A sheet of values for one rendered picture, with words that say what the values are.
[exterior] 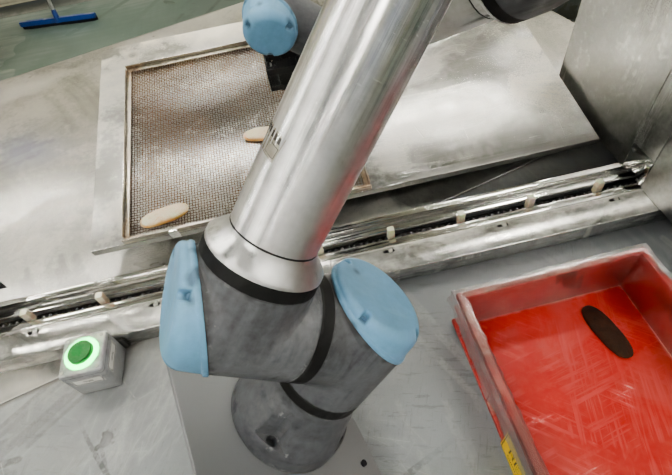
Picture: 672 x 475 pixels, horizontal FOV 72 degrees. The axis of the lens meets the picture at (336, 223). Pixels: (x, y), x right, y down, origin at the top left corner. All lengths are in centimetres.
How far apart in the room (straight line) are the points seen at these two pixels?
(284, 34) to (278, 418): 48
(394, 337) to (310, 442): 17
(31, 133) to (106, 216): 57
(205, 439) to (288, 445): 9
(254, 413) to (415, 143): 65
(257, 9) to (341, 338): 43
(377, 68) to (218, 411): 43
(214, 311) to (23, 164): 112
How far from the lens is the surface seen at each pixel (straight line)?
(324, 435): 57
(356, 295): 45
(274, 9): 67
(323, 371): 47
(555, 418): 81
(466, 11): 52
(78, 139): 145
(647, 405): 86
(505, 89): 114
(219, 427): 59
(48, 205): 130
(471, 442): 78
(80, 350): 88
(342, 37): 35
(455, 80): 114
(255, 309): 39
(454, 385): 80
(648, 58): 100
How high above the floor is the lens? 157
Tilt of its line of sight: 51 degrees down
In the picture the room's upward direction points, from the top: 10 degrees counter-clockwise
